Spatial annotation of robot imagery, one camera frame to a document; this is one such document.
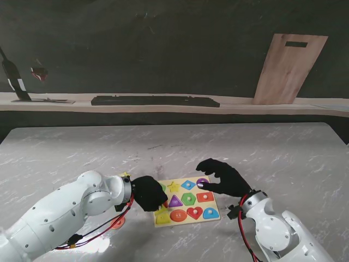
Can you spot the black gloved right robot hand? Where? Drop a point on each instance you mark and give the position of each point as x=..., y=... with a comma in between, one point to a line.
x=231, y=183

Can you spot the orange oval puzzle piece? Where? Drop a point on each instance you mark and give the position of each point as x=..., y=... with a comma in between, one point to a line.
x=117, y=223

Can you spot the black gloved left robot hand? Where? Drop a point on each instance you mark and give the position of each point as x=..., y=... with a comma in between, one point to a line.
x=148, y=193

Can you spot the purple circle puzzle piece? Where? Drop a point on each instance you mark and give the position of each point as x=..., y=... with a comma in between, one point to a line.
x=203, y=181

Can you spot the long black tray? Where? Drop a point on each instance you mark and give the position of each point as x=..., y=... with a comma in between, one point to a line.
x=155, y=101

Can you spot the yellow star puzzle piece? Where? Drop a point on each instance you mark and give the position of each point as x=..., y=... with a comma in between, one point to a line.
x=126, y=174

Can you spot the red heart puzzle piece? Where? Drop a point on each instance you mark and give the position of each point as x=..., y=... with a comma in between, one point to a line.
x=195, y=213

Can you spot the light wooden shelf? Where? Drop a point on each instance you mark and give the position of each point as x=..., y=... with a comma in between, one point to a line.
x=231, y=107

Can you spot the wooden cutting board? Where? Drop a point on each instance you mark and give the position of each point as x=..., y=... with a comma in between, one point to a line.
x=289, y=71

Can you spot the yellow wooden shape puzzle board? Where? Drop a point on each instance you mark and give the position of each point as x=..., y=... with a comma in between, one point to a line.
x=180, y=217

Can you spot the blue semicircle puzzle piece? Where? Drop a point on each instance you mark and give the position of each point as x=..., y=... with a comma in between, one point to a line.
x=211, y=213

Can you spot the wine glass with red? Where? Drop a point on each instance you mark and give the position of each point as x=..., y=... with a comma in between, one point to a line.
x=39, y=73

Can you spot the flat tray under bottle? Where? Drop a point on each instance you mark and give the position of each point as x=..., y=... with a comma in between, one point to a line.
x=54, y=101

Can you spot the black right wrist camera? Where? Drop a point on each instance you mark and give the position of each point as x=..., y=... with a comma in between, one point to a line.
x=234, y=212

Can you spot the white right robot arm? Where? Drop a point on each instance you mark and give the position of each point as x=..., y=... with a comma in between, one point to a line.
x=275, y=232

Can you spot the green hexagon puzzle piece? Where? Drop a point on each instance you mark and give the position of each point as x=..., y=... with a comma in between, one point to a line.
x=188, y=199

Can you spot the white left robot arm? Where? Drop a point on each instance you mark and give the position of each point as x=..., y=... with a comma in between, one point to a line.
x=62, y=213

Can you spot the blue diamond puzzle piece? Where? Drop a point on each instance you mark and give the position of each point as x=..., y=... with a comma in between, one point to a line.
x=188, y=185

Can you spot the yellow trapezoid puzzle piece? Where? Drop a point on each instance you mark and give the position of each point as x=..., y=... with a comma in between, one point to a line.
x=163, y=210

